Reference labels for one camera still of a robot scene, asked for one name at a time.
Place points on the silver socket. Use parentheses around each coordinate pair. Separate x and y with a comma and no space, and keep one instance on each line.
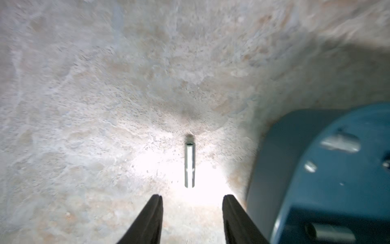
(190,165)
(344,142)
(330,233)

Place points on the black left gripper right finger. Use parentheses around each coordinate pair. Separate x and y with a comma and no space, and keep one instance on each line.
(238,227)

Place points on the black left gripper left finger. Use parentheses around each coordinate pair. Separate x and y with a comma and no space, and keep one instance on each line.
(146,229)

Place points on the teal plastic storage box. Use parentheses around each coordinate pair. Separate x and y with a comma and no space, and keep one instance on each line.
(296,181)

